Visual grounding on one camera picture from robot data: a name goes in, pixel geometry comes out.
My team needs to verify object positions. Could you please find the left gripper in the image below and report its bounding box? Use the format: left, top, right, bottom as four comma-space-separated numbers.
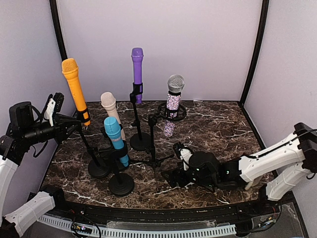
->
23, 114, 81, 145

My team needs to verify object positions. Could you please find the blue microphone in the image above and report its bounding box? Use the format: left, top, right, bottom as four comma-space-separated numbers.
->
104, 117, 129, 168

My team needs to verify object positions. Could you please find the beige microphone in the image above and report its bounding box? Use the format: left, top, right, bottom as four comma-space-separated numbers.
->
101, 92, 125, 140

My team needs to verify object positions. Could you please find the black stand of orange microphone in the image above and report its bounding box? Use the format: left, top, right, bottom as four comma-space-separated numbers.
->
75, 109, 110, 179

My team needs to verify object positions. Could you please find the orange microphone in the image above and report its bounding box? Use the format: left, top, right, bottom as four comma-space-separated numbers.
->
61, 58, 91, 126

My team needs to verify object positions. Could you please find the black stand of purple microphone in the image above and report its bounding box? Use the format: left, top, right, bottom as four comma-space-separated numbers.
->
130, 83, 151, 151

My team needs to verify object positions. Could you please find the black stand of blue microphone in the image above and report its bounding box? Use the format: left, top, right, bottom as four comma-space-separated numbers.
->
108, 140, 135, 197

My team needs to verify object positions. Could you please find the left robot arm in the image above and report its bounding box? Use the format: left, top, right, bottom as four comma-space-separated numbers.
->
0, 102, 81, 238

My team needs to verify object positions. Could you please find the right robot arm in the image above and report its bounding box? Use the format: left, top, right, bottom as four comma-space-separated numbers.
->
161, 122, 317, 215

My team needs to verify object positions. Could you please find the black stand of beige microphone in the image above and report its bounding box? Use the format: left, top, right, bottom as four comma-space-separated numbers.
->
98, 127, 128, 173

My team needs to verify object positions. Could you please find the purple microphone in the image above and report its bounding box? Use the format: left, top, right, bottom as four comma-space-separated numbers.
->
131, 48, 144, 104

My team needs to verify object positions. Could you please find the glitter silver-head microphone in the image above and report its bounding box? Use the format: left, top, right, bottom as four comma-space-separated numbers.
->
164, 74, 185, 137

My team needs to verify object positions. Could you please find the cream mug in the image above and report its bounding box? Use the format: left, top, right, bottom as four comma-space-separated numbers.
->
244, 179, 259, 190

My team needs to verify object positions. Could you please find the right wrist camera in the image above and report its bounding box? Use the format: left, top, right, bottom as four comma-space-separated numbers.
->
173, 142, 193, 171

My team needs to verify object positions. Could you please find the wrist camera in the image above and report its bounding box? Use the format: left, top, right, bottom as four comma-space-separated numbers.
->
173, 142, 193, 171
41, 92, 64, 126

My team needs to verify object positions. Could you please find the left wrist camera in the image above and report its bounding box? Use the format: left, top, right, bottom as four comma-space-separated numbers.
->
41, 92, 64, 126

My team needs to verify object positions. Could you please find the white cable tray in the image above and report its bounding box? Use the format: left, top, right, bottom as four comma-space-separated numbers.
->
38, 215, 236, 238

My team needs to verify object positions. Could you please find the black tripod shock-mount stand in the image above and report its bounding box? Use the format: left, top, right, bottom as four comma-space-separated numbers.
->
131, 103, 187, 190

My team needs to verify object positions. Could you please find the black front rail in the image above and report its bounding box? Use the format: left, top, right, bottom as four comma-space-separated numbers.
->
50, 185, 280, 224

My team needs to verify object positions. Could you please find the left black frame post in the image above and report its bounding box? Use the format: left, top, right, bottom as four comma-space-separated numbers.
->
49, 0, 75, 115

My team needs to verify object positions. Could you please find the black frame post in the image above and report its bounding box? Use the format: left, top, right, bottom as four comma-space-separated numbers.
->
239, 0, 270, 105
49, 0, 75, 115

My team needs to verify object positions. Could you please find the right black frame post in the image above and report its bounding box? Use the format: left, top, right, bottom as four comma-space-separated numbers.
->
239, 0, 270, 105

